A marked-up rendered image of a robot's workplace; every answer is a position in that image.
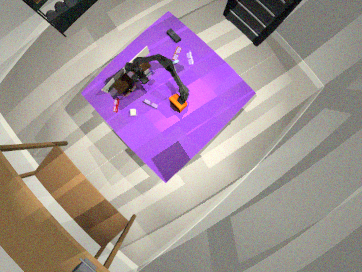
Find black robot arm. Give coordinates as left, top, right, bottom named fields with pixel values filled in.
left=125, top=54, right=189, bottom=105

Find orange-framed glasses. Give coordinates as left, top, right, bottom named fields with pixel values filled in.
left=172, top=47, right=182, bottom=60

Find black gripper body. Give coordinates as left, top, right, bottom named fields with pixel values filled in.
left=137, top=71, right=149, bottom=85

